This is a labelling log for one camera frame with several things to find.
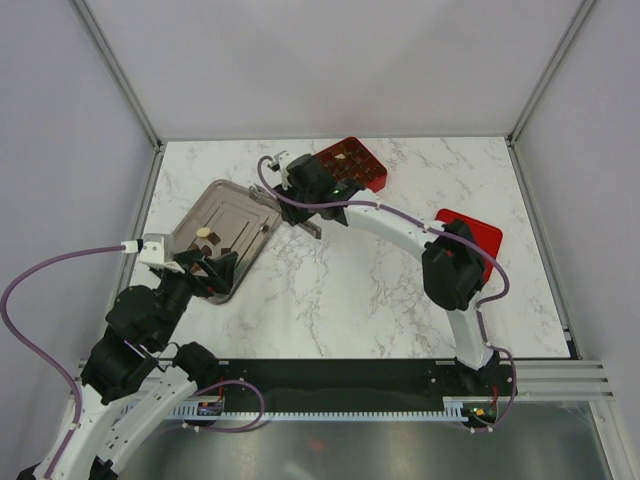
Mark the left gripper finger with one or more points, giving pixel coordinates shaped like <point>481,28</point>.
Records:
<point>192,262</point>
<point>224,273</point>

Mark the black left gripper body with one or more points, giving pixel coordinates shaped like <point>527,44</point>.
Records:
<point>178,289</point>

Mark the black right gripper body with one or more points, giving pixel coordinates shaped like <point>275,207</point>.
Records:
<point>296,214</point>

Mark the stainless steel tray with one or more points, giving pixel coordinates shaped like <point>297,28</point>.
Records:
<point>234,220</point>

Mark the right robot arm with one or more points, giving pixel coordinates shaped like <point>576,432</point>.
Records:
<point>453,265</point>

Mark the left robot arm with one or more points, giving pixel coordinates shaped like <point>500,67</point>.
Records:
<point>95,441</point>

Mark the red chocolate box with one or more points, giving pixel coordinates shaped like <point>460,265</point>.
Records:
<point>360,164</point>

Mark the red box lid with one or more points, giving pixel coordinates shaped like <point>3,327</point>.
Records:
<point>486,236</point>

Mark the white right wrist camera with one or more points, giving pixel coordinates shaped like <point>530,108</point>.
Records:
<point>279,163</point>

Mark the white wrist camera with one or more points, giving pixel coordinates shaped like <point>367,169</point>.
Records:
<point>279,163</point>
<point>155,251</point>

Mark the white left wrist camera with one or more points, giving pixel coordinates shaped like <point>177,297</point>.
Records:
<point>155,251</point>

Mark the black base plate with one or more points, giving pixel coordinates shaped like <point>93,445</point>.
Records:
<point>364,386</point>

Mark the aluminium frame rail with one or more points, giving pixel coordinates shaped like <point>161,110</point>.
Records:
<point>562,380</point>

